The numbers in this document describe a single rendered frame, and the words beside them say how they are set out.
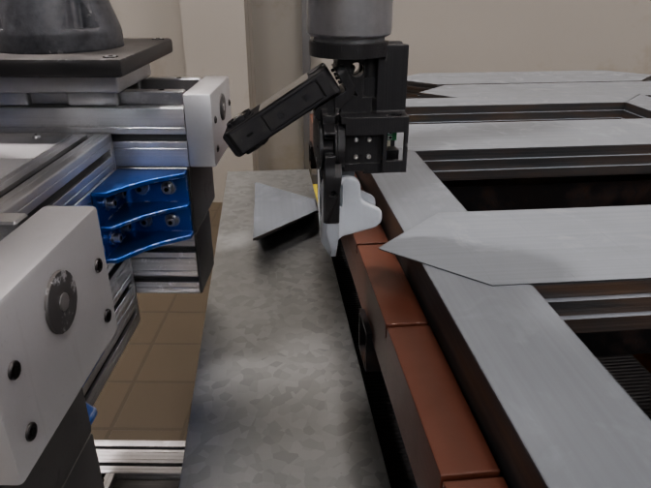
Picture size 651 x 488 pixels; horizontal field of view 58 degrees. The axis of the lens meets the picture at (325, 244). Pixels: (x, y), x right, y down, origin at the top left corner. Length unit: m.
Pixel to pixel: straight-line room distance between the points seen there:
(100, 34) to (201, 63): 2.27
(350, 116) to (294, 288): 0.43
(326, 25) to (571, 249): 0.34
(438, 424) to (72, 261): 0.27
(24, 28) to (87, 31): 0.07
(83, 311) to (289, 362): 0.42
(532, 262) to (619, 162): 0.52
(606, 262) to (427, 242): 0.18
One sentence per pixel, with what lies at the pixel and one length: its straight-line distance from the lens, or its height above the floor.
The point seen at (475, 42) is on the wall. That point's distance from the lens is 3.29.
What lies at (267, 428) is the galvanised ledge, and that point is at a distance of 0.66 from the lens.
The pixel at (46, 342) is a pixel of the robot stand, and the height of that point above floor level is 0.95.
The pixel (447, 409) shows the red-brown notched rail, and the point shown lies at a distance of 0.46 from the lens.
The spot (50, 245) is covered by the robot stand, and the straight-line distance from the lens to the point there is 0.34.
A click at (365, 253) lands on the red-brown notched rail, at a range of 0.68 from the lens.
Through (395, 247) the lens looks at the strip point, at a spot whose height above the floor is 0.86.
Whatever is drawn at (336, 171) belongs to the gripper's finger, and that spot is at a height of 0.96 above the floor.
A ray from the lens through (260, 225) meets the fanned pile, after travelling 1.03.
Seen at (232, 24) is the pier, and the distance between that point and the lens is 2.98.
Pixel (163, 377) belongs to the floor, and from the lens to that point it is 1.90.
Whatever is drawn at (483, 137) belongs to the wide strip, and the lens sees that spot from 1.06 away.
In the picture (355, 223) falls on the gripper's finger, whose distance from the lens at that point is 0.57.
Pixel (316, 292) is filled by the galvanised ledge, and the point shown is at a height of 0.68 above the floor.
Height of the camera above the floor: 1.12
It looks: 25 degrees down
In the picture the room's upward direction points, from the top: straight up
